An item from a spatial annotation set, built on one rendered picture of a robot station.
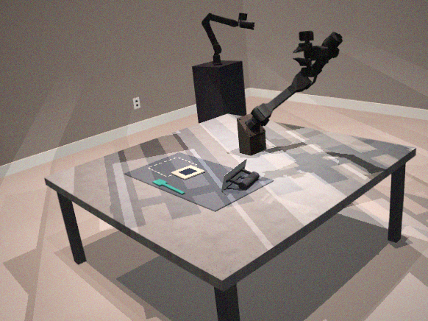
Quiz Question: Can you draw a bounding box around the tan tile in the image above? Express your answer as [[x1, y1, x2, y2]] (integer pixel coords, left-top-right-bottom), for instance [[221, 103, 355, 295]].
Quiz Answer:
[[171, 165, 205, 180]]

